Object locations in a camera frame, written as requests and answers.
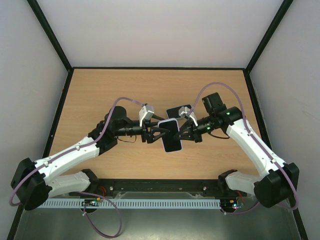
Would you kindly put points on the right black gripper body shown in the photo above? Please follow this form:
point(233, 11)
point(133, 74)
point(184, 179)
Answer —
point(196, 132)

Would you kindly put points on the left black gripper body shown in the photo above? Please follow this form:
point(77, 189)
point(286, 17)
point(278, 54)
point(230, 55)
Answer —
point(145, 135)

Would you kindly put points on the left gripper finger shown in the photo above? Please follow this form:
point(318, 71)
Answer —
point(153, 138)
point(155, 129)

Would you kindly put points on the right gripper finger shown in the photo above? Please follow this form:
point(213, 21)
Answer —
point(182, 136)
point(185, 127)

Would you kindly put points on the lilac phone case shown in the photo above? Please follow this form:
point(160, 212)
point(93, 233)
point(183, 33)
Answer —
point(169, 141)

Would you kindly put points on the phone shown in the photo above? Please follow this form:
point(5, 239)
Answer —
point(173, 112)

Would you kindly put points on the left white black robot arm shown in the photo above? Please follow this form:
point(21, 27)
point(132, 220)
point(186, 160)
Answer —
point(36, 181)

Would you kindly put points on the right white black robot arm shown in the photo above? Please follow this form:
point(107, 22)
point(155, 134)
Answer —
point(276, 180)

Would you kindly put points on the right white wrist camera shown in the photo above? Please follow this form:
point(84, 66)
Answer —
point(185, 112)

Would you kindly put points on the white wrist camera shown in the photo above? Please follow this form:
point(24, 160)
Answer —
point(185, 112)
point(145, 113)

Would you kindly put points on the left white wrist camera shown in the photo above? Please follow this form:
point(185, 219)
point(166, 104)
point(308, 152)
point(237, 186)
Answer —
point(145, 113)

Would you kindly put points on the light blue slotted cable duct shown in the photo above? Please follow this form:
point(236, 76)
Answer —
point(73, 203)

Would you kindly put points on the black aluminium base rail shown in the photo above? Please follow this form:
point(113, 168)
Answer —
point(204, 187)

